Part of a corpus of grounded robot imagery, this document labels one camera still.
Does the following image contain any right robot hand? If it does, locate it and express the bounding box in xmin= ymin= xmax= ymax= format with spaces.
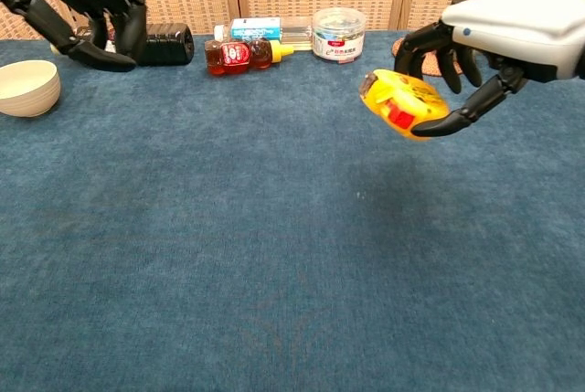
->
xmin=393 ymin=0 xmax=585 ymax=138

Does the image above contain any yellow tape measure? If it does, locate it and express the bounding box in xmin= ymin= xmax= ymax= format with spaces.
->
xmin=359 ymin=69 xmax=451 ymax=141

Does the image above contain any dark sauce bottle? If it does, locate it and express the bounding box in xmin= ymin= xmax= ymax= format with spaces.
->
xmin=49 ymin=22 xmax=196 ymax=68

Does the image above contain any round woven coaster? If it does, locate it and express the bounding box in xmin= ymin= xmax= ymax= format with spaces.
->
xmin=392 ymin=37 xmax=463 ymax=78

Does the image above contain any cream bowl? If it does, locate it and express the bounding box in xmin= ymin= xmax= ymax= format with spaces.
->
xmin=0 ymin=59 xmax=62 ymax=118

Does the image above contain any bear-shaped honey bottle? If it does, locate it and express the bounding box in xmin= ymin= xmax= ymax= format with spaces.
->
xmin=204 ymin=37 xmax=295 ymax=77

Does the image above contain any clear bottle blue label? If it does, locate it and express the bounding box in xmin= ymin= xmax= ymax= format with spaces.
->
xmin=214 ymin=16 xmax=315 ymax=53

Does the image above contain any clear round tub of clips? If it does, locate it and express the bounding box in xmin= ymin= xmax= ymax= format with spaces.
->
xmin=312 ymin=6 xmax=367 ymax=64

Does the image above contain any blue table cloth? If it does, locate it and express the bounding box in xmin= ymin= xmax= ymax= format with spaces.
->
xmin=0 ymin=28 xmax=585 ymax=392

